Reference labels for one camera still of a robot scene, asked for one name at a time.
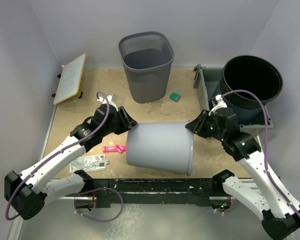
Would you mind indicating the small whiteboard yellow edge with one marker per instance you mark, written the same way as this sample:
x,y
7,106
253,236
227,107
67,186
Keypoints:
x,y
70,81

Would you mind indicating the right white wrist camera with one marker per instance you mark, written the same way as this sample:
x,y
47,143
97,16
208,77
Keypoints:
x,y
220,103

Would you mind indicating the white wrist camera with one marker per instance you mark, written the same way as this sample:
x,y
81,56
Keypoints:
x,y
220,103
112,98

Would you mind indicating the small green block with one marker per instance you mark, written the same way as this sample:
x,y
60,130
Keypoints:
x,y
175,96

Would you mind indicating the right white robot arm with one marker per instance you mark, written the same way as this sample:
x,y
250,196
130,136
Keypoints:
x,y
277,209

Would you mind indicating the pink plastic clip tool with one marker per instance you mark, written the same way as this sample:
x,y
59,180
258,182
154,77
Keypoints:
x,y
114,148

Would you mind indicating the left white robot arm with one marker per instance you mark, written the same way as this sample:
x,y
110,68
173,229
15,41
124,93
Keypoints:
x,y
28,192

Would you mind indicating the light grey round bin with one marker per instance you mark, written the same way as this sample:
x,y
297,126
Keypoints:
x,y
165,146

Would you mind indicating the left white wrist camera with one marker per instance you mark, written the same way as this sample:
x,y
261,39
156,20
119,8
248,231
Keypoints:
x,y
112,98

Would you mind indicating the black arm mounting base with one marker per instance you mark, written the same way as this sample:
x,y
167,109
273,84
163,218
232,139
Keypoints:
x,y
201,192

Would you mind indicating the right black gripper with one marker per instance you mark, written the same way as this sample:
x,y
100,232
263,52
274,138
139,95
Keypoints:
x,y
196,124

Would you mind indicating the white printed card package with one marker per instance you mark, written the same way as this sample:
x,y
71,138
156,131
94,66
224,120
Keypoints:
x,y
94,163

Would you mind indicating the grey rectangular plastic crate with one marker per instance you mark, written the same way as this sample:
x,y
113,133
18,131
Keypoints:
x,y
205,81

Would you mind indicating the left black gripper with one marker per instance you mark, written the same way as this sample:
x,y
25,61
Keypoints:
x,y
128,122

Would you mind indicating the dark grey mesh basket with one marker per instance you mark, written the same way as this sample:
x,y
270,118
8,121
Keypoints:
x,y
147,59

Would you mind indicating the aluminium table frame rail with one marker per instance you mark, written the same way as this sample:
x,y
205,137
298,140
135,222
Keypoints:
x,y
25,229

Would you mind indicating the large black round bucket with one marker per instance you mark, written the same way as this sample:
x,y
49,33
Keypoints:
x,y
253,74

